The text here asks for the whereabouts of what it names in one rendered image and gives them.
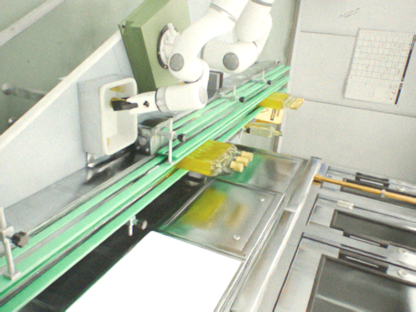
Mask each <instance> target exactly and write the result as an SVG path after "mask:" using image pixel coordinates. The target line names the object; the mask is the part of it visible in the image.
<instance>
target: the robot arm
mask: <svg viewBox="0 0 416 312"><path fill-rule="evenodd" d="M274 1H275V0H212V1H211V3H210V5H209V8H208V10H207V11H206V13H205V14H204V15H203V16H202V17H201V18H200V19H197V20H196V21H195V22H193V23H192V24H191V25H190V26H189V27H188V28H187V29H186V30H185V31H183V32H182V33H181V35H180V33H179V32H176V30H174V29H173V26H172V23H168V25H167V26H168V30H167V31H166V32H165V33H164V35H163V37H162V39H161V42H160V57H161V60H162V62H164V64H165V65H168V69H169V71H170V74H171V75H173V76H174V77H176V78H178V79H181V80H183V81H184V84H181V85H171V86H165V87H159V88H158V89H157V90H156V91H153V92H145V93H140V95H136V96H135V97H125V98H121V99H125V100H115V101H112V102H111V103H112V106H113V110H114V111H123V110H130V111H129V114H131V115H133V114H138V113H146V112H151V111H157V110H159V111H161V112H171V111H185V110H198V109H201V108H204V107H205V106H206V104H207V84H208V80H209V68H212V69H217V70H220V71H223V72H227V74H239V72H242V71H244V70H245V69H247V68H249V67H250V66H252V65H253V63H254V62H256V61H257V60H258V58H259V56H260V54H261V51H262V48H263V46H264V45H265V42H266V40H267V38H268V35H269V32H270V30H271V25H272V21H271V16H270V14H269V12H270V10H271V8H272V6H273V3H274ZM235 24H236V26H235ZM234 26H235V33H236V37H237V38H238V41H237V42H235V43H226V42H222V41H219V40H212V39H211V38H213V37H217V36H220V35H223V34H226V33H229V32H231V31H232V29H233V27H234ZM125 102H127V103H128V104H126V103H125ZM131 109H132V110H131Z"/></svg>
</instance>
